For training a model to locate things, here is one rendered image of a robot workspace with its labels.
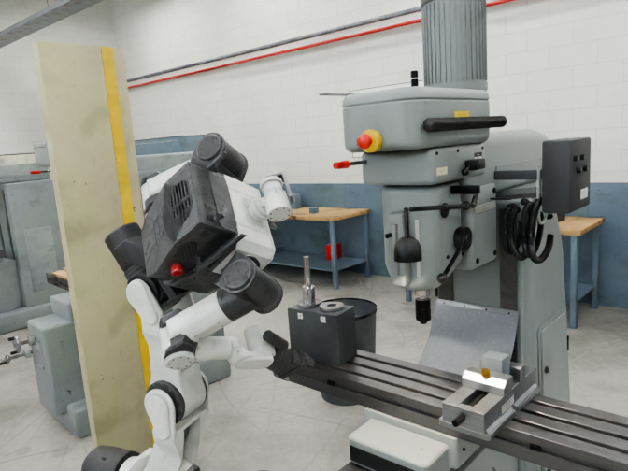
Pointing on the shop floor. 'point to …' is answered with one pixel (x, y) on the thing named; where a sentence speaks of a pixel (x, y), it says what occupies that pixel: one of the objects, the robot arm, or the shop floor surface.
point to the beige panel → (97, 229)
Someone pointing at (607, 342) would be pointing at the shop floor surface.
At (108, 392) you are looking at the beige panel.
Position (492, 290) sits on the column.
